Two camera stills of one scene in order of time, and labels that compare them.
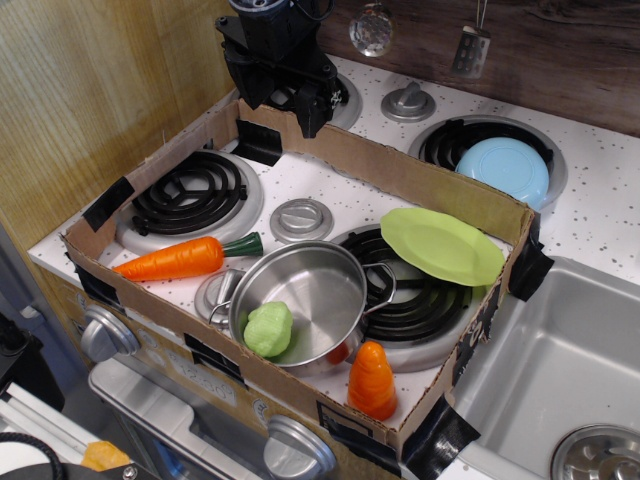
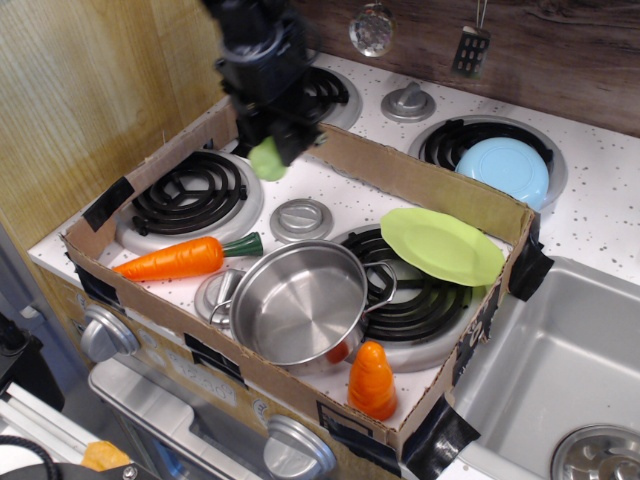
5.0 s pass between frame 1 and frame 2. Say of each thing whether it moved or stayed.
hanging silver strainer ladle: stayed
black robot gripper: moved
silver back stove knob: stayed
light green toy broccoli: moved
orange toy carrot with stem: stayed
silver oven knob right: stayed
